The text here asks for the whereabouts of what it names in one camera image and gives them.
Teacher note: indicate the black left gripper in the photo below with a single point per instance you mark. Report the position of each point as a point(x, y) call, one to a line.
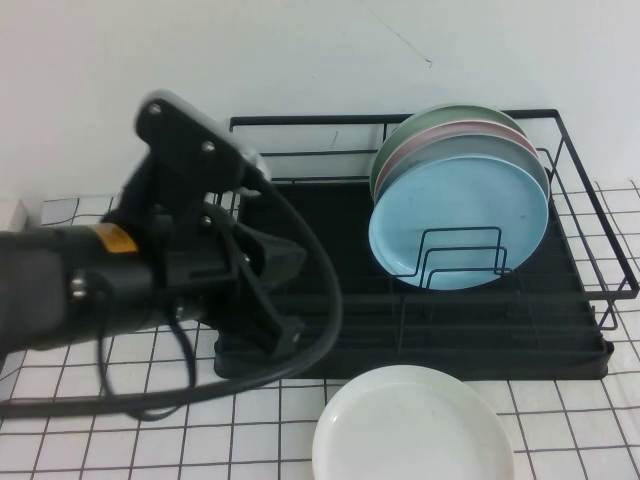
point(200, 270)

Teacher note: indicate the white plate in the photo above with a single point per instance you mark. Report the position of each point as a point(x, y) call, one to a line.
point(410, 430)

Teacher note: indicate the blue plate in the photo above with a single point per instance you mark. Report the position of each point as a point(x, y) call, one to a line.
point(450, 200)

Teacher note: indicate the pink plate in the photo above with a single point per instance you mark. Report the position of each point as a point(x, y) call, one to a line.
point(425, 137)

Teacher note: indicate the green plate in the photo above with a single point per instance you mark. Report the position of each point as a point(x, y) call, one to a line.
point(415, 125)

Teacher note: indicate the grey plate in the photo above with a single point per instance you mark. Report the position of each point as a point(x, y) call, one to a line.
point(475, 147)

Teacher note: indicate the black plastic drip tray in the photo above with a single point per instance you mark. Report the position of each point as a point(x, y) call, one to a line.
point(360, 225)

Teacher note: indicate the beige box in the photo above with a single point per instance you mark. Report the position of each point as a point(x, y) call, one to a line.
point(12, 212)

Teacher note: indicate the white black-checked tablecloth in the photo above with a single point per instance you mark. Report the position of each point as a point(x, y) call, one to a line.
point(550, 425)

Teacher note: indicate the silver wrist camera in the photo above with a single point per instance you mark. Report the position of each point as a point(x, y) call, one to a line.
point(260, 167)

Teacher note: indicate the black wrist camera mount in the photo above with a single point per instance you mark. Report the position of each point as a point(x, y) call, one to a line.
point(175, 140)

